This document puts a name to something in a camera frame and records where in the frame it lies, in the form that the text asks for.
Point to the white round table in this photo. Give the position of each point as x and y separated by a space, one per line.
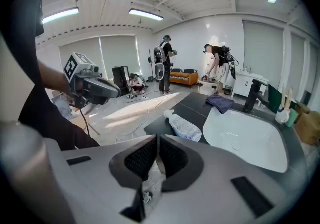
206 86

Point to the white cabinet with doors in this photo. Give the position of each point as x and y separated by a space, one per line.
241 84

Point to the orange sofa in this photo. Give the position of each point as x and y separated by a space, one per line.
183 77

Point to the small cardboard box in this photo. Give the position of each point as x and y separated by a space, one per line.
303 110

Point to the large cardboard box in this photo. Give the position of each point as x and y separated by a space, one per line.
310 127

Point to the silver metal device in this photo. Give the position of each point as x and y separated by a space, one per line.
132 96

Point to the white soap dispenser bottle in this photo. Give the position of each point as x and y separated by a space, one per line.
183 127

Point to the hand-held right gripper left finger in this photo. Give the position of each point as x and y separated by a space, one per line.
140 163

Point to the black cabinet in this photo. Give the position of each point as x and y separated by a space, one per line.
121 80

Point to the dark green board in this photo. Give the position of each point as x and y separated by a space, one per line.
275 99

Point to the black faucet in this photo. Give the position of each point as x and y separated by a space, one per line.
253 95

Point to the white cup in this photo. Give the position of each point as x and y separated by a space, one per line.
282 116

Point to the person's black shirt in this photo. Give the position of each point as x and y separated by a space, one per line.
40 115

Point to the white sink basin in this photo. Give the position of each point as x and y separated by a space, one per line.
245 137

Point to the wooden brushes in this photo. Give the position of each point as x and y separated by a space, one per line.
289 97

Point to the green cup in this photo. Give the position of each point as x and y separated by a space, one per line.
292 117

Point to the person's left forearm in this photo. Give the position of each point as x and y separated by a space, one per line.
52 77

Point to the grey roller blind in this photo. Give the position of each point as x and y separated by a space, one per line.
82 52
120 52

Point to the black sink vanity top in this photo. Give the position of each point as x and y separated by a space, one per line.
192 107

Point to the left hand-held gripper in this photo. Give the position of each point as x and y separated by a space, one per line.
97 87

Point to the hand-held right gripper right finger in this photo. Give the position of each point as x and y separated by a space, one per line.
180 165

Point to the dark blue cloth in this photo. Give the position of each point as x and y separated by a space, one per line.
220 102

